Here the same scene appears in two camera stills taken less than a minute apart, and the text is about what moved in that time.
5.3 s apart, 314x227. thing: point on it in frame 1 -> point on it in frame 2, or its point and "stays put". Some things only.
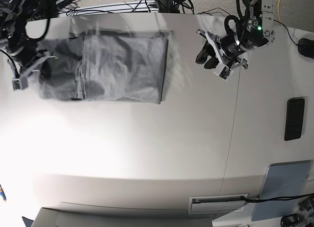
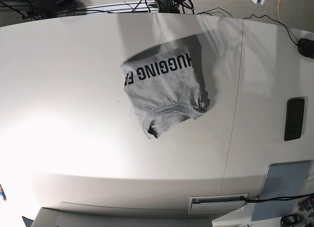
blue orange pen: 2,193 stays put
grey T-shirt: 110,65 -> 166,84
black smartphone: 294,119 stays put
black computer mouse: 305,47 stays put
